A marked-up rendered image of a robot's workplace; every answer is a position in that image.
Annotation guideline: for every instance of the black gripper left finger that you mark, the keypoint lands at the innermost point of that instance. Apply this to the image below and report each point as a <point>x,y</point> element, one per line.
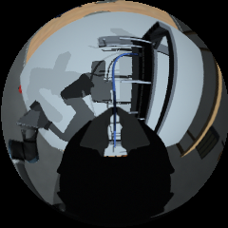
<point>93,135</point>

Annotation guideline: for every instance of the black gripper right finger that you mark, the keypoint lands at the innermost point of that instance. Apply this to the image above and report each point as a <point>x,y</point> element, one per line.
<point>135,134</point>

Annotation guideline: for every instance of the black network patch panel rack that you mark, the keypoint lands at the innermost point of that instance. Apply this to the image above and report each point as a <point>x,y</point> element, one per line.
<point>148,54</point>

